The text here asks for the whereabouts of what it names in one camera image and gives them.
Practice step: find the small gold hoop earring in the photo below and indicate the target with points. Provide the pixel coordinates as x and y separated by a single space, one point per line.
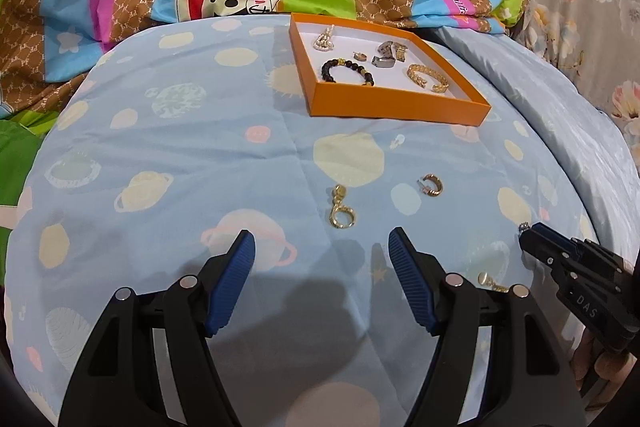
432 186

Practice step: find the grey floral cloth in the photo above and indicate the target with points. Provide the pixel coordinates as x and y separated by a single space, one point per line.
585 2

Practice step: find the gold drop hoop earring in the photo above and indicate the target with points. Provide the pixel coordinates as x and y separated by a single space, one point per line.
340 207

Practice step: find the gold pendant drop earring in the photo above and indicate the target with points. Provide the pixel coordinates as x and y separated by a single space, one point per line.
489 281

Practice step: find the person's right hand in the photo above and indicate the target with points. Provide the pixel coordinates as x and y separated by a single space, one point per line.
612 364

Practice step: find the silver and gold wristwatch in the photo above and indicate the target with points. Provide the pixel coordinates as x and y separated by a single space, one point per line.
387 55

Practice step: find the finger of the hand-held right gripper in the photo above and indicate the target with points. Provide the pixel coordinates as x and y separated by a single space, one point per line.
542 254
562 238

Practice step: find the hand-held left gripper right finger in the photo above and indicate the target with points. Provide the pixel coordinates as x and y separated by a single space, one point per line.
412 282

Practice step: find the orange shallow box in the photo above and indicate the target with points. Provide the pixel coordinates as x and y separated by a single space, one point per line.
380 104

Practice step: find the gold hoop earring dark stones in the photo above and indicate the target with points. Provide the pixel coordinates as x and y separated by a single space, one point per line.
358 55

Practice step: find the green cushion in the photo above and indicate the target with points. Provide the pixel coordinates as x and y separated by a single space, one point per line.
17 167

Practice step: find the light blue plain sheet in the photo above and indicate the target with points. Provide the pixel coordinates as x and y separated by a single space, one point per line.
555 107

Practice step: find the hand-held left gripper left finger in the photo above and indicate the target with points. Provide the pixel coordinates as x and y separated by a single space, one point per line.
232 282

